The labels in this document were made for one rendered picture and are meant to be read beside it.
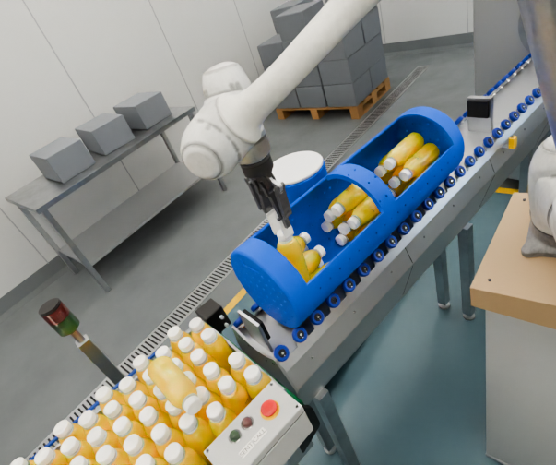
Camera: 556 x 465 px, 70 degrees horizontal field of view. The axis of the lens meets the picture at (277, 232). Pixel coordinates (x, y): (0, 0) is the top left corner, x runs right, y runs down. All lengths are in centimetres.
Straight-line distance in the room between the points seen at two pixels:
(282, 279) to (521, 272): 57
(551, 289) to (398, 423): 119
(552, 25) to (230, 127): 47
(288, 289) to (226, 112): 51
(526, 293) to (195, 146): 78
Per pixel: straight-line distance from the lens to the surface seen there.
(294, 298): 104
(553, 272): 110
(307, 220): 138
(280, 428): 89
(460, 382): 216
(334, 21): 74
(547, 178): 100
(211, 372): 106
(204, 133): 69
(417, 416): 208
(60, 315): 129
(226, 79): 84
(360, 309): 132
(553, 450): 175
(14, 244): 423
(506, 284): 108
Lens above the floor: 186
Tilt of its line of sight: 35 degrees down
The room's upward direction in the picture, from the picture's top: 22 degrees counter-clockwise
